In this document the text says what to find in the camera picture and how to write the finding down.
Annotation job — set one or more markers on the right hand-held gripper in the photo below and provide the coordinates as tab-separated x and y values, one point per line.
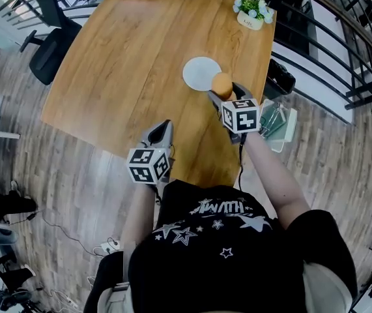
242	117

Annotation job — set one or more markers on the round orange food bun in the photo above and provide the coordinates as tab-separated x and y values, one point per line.
221	84

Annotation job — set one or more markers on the white power strip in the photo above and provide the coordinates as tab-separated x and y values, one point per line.
110	247

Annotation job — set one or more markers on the black star print t-shirt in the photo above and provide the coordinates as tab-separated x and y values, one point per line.
224	249

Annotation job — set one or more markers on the black office chair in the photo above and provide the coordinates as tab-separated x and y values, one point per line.
50	34

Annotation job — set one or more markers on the black bag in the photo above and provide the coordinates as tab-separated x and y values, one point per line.
278	80

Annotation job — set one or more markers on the potted flowers in cream pot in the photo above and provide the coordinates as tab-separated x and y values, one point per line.
253	10

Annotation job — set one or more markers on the person's right forearm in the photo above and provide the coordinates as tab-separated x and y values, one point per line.
275	181

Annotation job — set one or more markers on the person's left forearm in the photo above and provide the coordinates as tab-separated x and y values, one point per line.
138	217

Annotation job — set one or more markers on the white round plate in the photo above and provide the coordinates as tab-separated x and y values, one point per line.
198	73

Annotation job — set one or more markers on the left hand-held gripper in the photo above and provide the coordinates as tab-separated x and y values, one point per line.
146	166

